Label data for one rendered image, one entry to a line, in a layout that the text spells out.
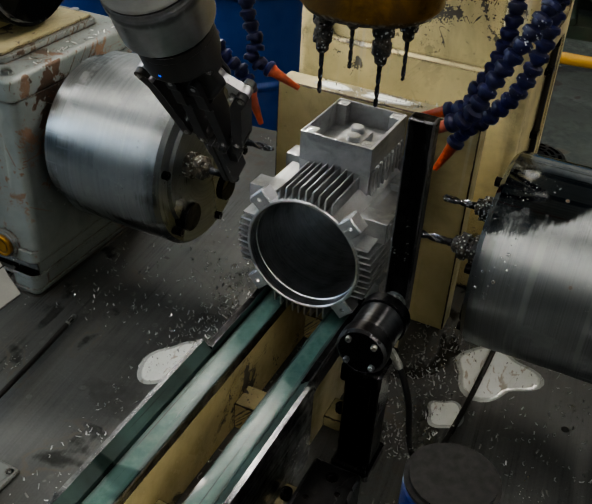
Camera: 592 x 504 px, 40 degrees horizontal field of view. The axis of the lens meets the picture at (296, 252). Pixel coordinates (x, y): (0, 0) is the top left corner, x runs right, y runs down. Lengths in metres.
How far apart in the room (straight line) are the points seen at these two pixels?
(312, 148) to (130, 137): 0.24
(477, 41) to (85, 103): 0.55
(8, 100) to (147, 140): 0.20
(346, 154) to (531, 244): 0.26
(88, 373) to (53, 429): 0.11
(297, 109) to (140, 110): 0.23
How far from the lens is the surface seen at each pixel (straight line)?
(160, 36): 0.71
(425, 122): 0.86
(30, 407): 1.17
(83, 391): 1.18
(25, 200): 1.26
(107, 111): 1.14
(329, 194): 1.01
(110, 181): 1.14
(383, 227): 1.01
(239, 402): 1.08
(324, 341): 1.06
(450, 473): 0.53
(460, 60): 1.23
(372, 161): 1.03
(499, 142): 1.25
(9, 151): 1.23
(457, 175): 1.15
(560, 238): 0.94
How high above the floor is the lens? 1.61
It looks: 35 degrees down
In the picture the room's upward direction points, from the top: 3 degrees clockwise
